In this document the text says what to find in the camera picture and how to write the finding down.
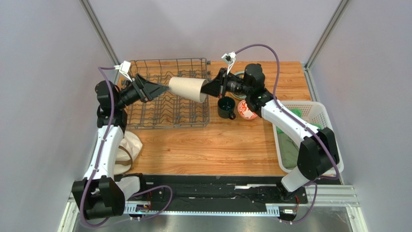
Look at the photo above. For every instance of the beige ceramic cup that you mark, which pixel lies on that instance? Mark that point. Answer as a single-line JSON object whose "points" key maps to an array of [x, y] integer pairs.
{"points": [[188, 88]]}

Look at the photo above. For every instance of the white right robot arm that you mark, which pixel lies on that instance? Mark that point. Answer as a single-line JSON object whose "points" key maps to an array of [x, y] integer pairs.
{"points": [[318, 150]]}

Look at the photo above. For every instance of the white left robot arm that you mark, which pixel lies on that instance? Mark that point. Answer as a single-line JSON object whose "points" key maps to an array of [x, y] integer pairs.
{"points": [[101, 194]]}

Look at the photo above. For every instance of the white plastic basket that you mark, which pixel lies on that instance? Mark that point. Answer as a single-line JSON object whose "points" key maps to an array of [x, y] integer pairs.
{"points": [[313, 112]]}

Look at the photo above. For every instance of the olive green garment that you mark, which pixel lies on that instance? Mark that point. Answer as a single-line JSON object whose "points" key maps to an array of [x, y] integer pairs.
{"points": [[288, 151]]}

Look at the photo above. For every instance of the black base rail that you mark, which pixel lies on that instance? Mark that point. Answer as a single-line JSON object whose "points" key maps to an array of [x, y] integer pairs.
{"points": [[216, 194]]}

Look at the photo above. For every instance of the white red patterned bowl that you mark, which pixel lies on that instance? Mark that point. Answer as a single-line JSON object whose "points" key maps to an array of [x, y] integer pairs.
{"points": [[245, 112]]}

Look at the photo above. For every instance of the grey wire dish rack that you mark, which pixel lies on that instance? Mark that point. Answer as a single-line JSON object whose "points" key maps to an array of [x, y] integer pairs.
{"points": [[168, 111]]}

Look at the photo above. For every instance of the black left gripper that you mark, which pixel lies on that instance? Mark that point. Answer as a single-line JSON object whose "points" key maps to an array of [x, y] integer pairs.
{"points": [[147, 91]]}

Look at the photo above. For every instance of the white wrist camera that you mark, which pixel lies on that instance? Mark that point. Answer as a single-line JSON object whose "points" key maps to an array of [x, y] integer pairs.
{"points": [[124, 68], [229, 59]]}

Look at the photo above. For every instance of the left aluminium frame post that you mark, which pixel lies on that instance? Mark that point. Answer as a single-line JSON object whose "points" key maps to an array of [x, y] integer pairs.
{"points": [[99, 30]]}

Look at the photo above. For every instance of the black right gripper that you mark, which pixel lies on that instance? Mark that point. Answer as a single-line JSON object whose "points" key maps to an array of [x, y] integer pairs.
{"points": [[221, 83]]}

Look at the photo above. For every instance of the right aluminium frame post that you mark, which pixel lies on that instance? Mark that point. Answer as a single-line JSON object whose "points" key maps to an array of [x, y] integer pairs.
{"points": [[336, 16]]}

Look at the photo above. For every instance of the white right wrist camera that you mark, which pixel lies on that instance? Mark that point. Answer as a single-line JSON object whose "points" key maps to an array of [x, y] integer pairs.
{"points": [[229, 59]]}

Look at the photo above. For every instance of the light blue flower plate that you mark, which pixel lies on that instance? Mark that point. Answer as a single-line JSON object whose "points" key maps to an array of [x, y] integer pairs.
{"points": [[239, 96]]}

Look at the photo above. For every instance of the dark green ceramic mug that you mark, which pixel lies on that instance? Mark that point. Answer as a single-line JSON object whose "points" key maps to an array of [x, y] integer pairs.
{"points": [[226, 106]]}

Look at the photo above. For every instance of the aluminium frame post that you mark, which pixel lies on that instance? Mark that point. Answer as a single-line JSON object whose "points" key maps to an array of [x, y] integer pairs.
{"points": [[99, 30], [336, 16]]}

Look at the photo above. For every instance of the beige canvas bag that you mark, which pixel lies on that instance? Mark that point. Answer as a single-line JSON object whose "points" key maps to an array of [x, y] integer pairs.
{"points": [[128, 151]]}

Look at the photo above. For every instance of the bright green cloth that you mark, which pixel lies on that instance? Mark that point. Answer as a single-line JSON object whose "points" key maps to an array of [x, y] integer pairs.
{"points": [[298, 113]]}

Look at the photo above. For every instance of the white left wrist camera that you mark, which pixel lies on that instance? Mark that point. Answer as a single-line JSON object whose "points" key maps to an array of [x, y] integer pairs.
{"points": [[124, 68]]}

